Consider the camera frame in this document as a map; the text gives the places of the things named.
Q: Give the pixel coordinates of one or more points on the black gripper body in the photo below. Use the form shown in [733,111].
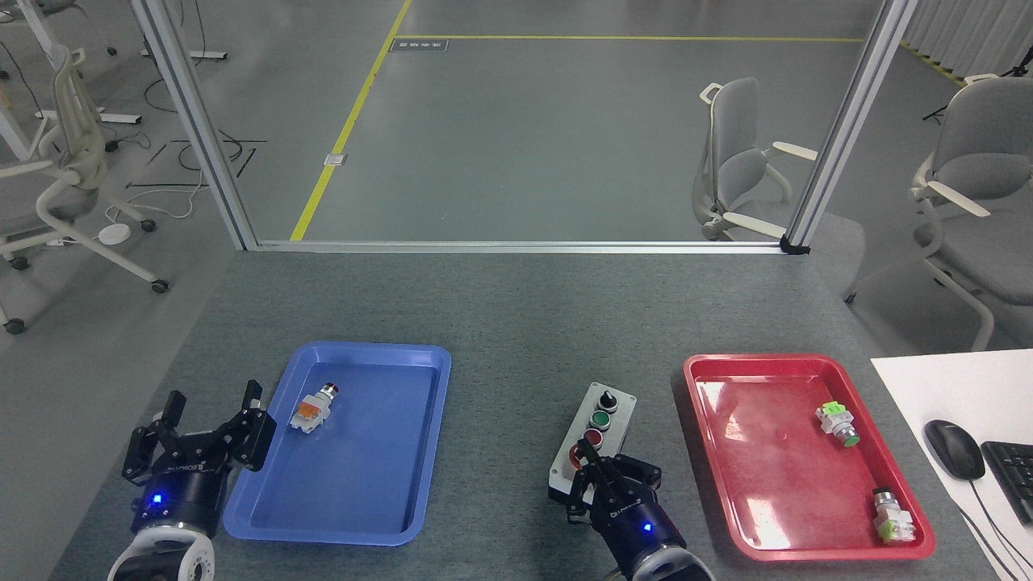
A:
[181,488]
[637,524]

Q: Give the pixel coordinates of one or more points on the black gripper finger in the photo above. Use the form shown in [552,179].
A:
[144,452]
[583,488]
[637,472]
[252,436]

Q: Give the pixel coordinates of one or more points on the grey control box with buttons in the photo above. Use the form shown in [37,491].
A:
[605,420]

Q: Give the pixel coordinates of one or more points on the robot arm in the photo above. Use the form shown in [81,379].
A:
[161,557]
[666,566]

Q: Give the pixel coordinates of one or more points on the red push button orange base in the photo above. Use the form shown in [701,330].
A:
[311,410]

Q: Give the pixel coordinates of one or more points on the silver push button green base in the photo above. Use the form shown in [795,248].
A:
[894,520]

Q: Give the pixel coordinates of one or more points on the blue plastic tray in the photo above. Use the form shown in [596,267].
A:
[363,460]

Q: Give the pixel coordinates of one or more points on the red plastic tray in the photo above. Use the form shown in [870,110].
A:
[783,460]

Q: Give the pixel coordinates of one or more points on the white round floor puck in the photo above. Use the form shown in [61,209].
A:
[115,233]

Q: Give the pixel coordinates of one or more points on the silver aluminium crossbar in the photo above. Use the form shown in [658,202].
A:
[516,246]

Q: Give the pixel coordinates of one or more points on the metal floor outlet plate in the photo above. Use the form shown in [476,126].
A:
[336,159]

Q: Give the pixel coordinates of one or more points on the white mesh office chair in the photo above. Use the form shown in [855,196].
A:
[77,145]

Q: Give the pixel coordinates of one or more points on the black computer mouse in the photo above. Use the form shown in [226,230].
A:
[954,449]

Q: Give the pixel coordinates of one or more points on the grey office chair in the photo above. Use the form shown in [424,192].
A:
[738,161]
[984,177]

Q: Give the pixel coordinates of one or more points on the white desk top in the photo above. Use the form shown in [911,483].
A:
[952,383]

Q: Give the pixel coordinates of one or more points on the white desk foot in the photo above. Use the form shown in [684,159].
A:
[113,118]
[198,55]

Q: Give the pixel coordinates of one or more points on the black keyboard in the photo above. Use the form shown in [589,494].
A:
[1013,476]

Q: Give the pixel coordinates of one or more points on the dark floor label sign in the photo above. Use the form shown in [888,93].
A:
[419,44]

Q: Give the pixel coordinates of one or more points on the white ribbed partition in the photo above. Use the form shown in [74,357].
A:
[968,32]

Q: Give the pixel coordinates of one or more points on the green push button switch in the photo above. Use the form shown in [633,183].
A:
[839,424]

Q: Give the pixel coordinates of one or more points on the silver aluminium post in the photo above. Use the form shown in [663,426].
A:
[194,121]
[847,129]

